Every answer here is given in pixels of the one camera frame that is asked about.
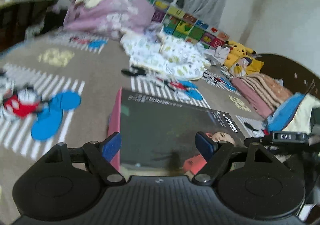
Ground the black pink box lid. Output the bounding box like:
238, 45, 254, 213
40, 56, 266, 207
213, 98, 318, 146
106, 88, 245, 177

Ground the Mickey Mouse brown blanket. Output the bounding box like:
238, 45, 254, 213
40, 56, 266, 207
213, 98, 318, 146
0, 29, 320, 225

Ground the dark wooden headboard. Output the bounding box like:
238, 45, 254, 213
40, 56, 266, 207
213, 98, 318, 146
255, 54, 320, 99

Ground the dark wooden desk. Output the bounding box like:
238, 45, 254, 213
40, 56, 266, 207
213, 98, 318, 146
1, 0, 58, 51

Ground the white leaf print blanket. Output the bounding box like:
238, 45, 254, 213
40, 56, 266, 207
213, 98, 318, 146
120, 29, 212, 80

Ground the pink beige folded blanket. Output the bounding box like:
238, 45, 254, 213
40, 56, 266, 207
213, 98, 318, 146
231, 73, 293, 118

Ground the yellow Pikachu plush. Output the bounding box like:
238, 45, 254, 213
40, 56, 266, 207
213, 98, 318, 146
223, 41, 264, 77

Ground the purple floral quilt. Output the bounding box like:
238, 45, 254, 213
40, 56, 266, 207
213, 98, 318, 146
63, 0, 155, 40

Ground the colourful alphabet foam mat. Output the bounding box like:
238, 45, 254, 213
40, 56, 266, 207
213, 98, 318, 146
147, 0, 229, 49

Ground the blue cream pillow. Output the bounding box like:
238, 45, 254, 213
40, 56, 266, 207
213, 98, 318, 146
265, 93, 319, 135

